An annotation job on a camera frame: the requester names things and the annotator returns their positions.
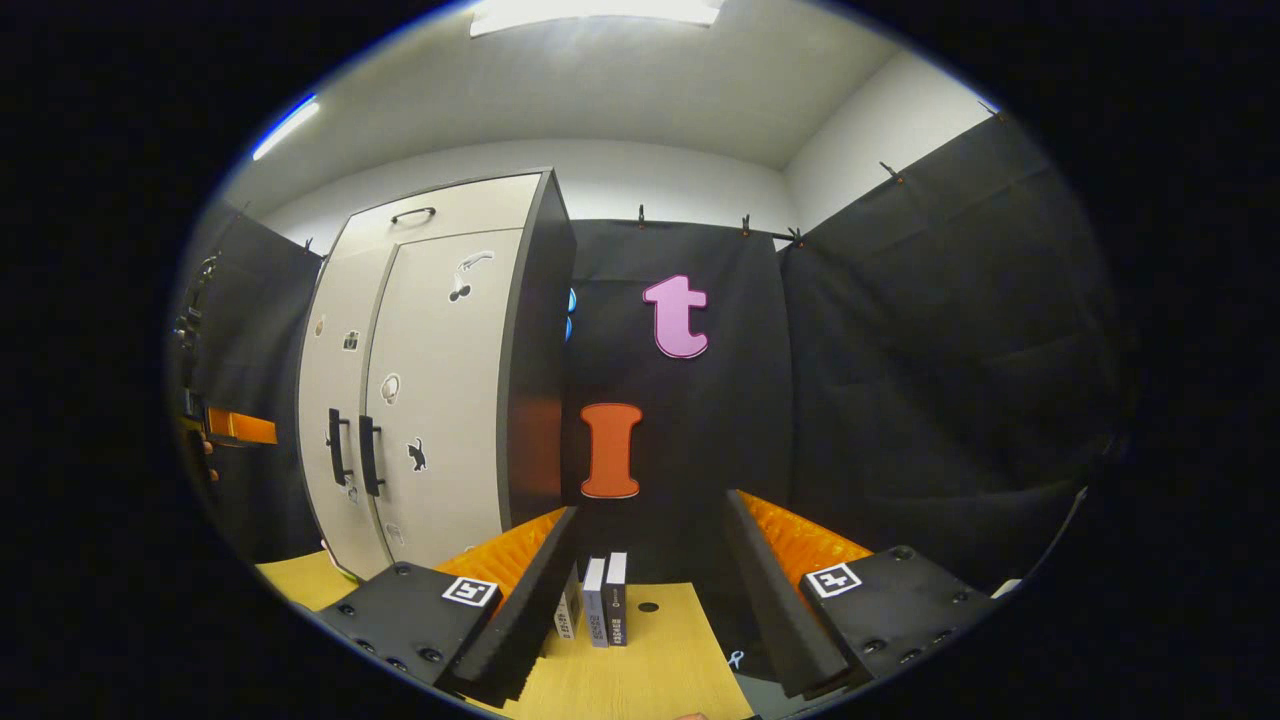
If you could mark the white cabinet door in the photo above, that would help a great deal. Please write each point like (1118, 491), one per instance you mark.
(330, 370)
(450, 400)

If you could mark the white cabinet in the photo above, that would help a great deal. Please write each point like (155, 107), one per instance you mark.
(540, 350)

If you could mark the small white box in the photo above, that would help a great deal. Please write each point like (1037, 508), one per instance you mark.
(568, 615)

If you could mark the narrow ceiling light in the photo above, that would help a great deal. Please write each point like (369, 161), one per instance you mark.
(285, 127)

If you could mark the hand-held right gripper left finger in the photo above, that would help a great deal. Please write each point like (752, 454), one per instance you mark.
(530, 620)

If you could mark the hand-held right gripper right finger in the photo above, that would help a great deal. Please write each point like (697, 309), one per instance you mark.
(770, 610)

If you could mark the wide ceiling light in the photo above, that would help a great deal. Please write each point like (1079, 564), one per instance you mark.
(600, 12)

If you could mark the small black box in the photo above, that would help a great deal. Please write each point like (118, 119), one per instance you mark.
(616, 605)

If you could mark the black backdrop cloth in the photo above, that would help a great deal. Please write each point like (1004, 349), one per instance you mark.
(900, 350)

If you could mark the dark metal stand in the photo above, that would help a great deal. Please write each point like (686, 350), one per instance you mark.
(195, 300)

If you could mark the white cabinet drawer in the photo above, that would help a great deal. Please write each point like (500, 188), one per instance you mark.
(470, 205)

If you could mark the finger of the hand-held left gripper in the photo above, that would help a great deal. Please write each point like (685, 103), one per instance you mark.
(245, 427)

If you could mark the small grey box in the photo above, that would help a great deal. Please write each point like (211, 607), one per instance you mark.
(595, 610)

